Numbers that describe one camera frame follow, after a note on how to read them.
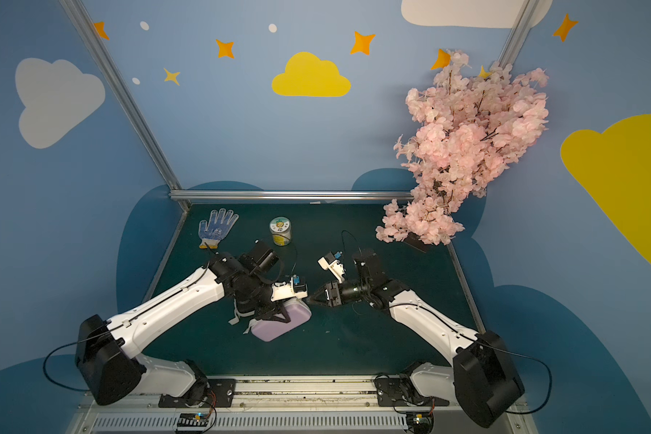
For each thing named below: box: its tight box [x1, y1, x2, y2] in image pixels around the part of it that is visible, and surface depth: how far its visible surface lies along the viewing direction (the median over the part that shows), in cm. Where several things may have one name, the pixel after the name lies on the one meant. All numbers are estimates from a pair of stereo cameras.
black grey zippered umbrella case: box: [227, 297, 256, 326], surface depth 88 cm
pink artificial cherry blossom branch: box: [375, 49, 549, 246], surface depth 73 cm
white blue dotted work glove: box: [198, 207, 240, 249], surface depth 116 cm
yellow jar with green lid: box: [269, 216, 292, 247], surface depth 106 cm
